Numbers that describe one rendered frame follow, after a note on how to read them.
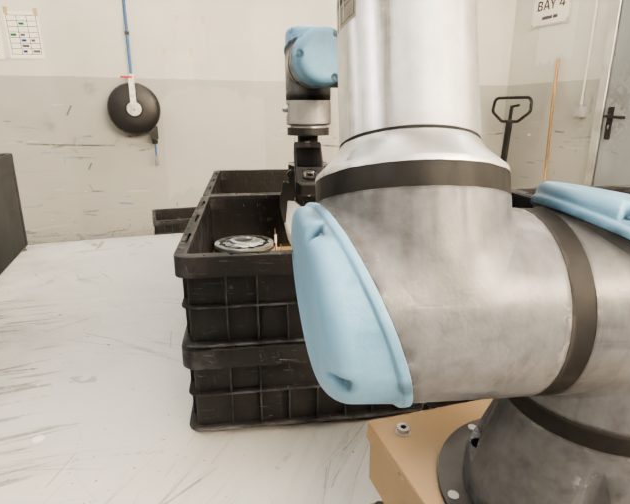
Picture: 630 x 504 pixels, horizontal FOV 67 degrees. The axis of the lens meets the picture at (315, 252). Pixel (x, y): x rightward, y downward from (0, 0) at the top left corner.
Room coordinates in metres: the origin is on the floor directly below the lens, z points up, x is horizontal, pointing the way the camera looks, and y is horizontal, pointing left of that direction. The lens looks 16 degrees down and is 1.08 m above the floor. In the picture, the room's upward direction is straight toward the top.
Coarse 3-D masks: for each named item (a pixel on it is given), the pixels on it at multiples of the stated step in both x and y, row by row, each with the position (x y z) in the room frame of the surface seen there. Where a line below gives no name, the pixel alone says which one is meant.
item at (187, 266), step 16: (192, 224) 0.63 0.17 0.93; (192, 240) 0.55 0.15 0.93; (176, 256) 0.49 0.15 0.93; (192, 256) 0.48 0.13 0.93; (208, 256) 0.48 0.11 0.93; (224, 256) 0.49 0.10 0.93; (240, 256) 0.49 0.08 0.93; (256, 256) 0.49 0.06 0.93; (272, 256) 0.49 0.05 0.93; (288, 256) 0.49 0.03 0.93; (176, 272) 0.49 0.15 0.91; (192, 272) 0.48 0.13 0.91; (208, 272) 0.48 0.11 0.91; (224, 272) 0.48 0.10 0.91; (240, 272) 0.49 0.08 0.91; (256, 272) 0.49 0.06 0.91; (272, 272) 0.49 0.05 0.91; (288, 272) 0.49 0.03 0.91
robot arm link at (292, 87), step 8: (288, 32) 0.81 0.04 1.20; (296, 32) 0.80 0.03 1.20; (288, 40) 0.81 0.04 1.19; (288, 48) 0.81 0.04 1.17; (288, 56) 0.78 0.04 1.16; (288, 72) 0.80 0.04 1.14; (288, 80) 0.81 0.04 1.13; (288, 88) 0.81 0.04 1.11; (296, 88) 0.80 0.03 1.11; (304, 88) 0.80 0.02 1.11; (320, 88) 0.80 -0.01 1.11; (328, 88) 0.82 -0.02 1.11; (288, 96) 0.81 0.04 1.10; (296, 96) 0.80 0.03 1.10; (304, 96) 0.80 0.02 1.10; (312, 96) 0.80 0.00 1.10; (320, 96) 0.80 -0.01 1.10; (328, 96) 0.82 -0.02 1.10
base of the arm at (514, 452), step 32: (512, 416) 0.28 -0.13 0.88; (544, 416) 0.26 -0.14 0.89; (480, 448) 0.29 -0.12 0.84; (512, 448) 0.27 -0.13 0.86; (544, 448) 0.25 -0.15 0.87; (576, 448) 0.24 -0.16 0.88; (608, 448) 0.23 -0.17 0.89; (480, 480) 0.28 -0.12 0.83; (512, 480) 0.26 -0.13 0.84; (544, 480) 0.25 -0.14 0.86; (576, 480) 0.24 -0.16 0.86; (608, 480) 0.23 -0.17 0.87
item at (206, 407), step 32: (192, 352) 0.48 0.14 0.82; (224, 352) 0.48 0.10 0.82; (256, 352) 0.49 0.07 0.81; (288, 352) 0.49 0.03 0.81; (192, 384) 0.51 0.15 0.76; (224, 384) 0.50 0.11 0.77; (256, 384) 0.50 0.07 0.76; (288, 384) 0.51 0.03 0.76; (192, 416) 0.51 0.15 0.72; (224, 416) 0.49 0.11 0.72; (256, 416) 0.50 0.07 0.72; (288, 416) 0.51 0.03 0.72; (320, 416) 0.51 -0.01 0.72; (352, 416) 0.51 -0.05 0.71
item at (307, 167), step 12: (300, 144) 0.80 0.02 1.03; (312, 144) 0.80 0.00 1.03; (300, 156) 0.77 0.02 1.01; (312, 156) 0.78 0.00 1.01; (300, 168) 0.75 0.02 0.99; (312, 168) 0.75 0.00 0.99; (300, 180) 0.72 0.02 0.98; (312, 180) 0.72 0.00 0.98; (300, 192) 0.72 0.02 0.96; (312, 192) 0.72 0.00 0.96
